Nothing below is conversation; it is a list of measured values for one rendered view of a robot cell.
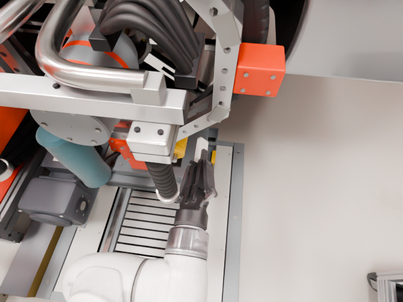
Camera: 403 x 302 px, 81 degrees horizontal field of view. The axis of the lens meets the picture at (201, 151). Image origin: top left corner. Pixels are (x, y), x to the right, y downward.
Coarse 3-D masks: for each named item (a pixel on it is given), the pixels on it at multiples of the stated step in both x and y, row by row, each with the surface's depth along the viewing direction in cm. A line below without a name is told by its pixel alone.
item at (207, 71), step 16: (0, 0) 49; (32, 16) 53; (16, 32) 54; (32, 32) 55; (32, 48) 59; (144, 48) 59; (208, 48) 52; (144, 64) 83; (160, 64) 58; (208, 64) 66; (208, 80) 61; (192, 96) 66
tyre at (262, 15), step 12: (240, 0) 41; (252, 0) 41; (264, 0) 41; (252, 12) 42; (264, 12) 42; (252, 24) 44; (264, 24) 44; (252, 36) 46; (264, 36) 46; (24, 60) 59; (36, 72) 63
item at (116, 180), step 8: (216, 128) 124; (208, 136) 121; (216, 136) 124; (208, 144) 119; (216, 144) 119; (208, 152) 119; (112, 160) 114; (208, 160) 117; (112, 168) 112; (112, 176) 112; (120, 176) 112; (128, 176) 112; (136, 176) 112; (112, 184) 113; (120, 184) 112; (128, 184) 110; (136, 184) 109; (144, 184) 108; (152, 184) 110
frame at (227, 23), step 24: (192, 0) 34; (216, 0) 34; (216, 24) 36; (240, 24) 36; (0, 48) 52; (216, 48) 40; (0, 72) 52; (24, 72) 57; (216, 72) 45; (216, 96) 50; (120, 120) 70; (192, 120) 59; (216, 120) 57
